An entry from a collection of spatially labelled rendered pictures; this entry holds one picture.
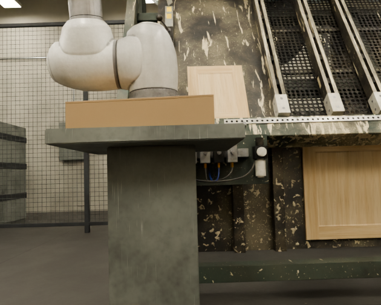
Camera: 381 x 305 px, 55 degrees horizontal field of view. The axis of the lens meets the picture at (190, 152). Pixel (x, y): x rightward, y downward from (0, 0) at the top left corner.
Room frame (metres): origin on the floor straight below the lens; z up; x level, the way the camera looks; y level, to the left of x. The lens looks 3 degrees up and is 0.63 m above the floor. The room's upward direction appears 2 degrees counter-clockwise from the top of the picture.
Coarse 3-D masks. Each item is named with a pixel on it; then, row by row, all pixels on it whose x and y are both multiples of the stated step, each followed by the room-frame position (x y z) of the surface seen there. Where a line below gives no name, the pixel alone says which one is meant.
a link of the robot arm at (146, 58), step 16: (128, 32) 1.11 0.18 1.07; (144, 32) 1.08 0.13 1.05; (160, 32) 1.10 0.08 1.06; (128, 48) 1.08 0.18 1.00; (144, 48) 1.08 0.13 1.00; (160, 48) 1.08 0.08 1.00; (128, 64) 1.08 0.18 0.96; (144, 64) 1.08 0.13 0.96; (160, 64) 1.08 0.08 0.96; (176, 64) 1.13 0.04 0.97; (128, 80) 1.10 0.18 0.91; (144, 80) 1.08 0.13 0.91; (160, 80) 1.08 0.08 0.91; (176, 80) 1.13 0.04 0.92
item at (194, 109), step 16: (176, 96) 0.94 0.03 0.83; (192, 96) 0.94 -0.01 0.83; (208, 96) 0.94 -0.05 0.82; (80, 112) 0.94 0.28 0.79; (96, 112) 0.94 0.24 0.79; (112, 112) 0.94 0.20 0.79; (128, 112) 0.94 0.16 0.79; (144, 112) 0.94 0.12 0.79; (160, 112) 0.94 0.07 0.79; (176, 112) 0.94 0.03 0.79; (192, 112) 0.94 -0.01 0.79; (208, 112) 0.94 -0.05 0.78
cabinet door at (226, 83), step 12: (192, 72) 2.05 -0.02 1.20; (204, 72) 2.05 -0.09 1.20; (216, 72) 2.05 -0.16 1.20; (228, 72) 2.05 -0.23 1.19; (240, 72) 2.05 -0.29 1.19; (192, 84) 2.00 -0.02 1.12; (204, 84) 2.00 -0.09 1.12; (216, 84) 2.00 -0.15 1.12; (228, 84) 2.00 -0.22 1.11; (240, 84) 2.00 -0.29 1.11; (216, 96) 1.96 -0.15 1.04; (228, 96) 1.96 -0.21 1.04; (240, 96) 1.96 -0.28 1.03; (216, 108) 1.92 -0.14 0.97; (228, 108) 1.92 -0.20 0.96; (240, 108) 1.91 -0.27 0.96
